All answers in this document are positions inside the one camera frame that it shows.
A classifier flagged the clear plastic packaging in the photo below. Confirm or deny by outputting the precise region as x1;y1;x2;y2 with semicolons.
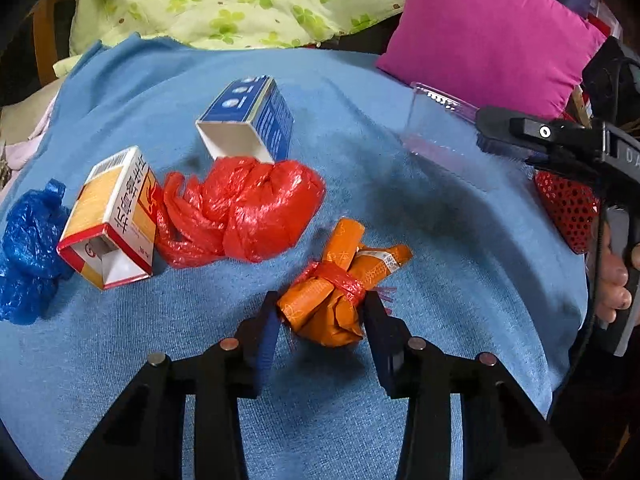
399;81;534;192

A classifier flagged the blue plastic bag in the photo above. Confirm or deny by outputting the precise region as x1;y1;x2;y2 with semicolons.
1;179;74;325

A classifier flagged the blue towel blanket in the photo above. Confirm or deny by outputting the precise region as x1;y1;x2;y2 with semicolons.
1;36;587;479

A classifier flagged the red plastic bag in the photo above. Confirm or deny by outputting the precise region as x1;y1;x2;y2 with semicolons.
155;156;326;269

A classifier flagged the person right hand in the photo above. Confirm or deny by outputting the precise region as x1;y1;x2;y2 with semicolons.
596;223;632;324

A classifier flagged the blue white medicine box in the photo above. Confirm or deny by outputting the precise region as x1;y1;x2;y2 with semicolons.
195;76;294;164

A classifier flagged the red plastic mesh basket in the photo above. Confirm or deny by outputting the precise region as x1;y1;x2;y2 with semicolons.
534;170;600;255

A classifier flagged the magenta pillow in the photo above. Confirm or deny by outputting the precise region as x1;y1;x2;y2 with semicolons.
376;0;605;119

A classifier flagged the orange wrapper bundle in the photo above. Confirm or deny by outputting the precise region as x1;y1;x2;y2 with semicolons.
278;218;412;348

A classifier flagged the orange white medicine box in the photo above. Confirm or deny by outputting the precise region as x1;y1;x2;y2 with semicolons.
56;146;160;290

